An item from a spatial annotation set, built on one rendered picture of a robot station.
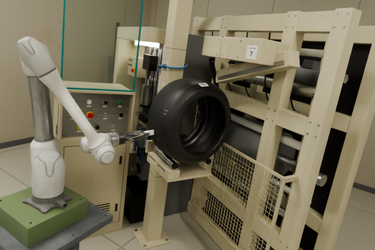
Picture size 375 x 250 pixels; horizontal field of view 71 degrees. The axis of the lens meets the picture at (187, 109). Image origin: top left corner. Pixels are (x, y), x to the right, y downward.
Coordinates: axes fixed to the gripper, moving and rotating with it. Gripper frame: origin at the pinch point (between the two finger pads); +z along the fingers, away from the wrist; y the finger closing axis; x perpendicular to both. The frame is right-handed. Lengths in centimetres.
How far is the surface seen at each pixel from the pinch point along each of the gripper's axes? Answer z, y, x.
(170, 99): 11.8, -7.1, -22.6
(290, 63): 70, -46, -47
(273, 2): 296, 180, -112
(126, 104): 4, 56, -5
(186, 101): 19.6, -13.7, -22.2
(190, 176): 26.8, -8.6, 34.2
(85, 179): -34, 51, 51
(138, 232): 5, 41, 111
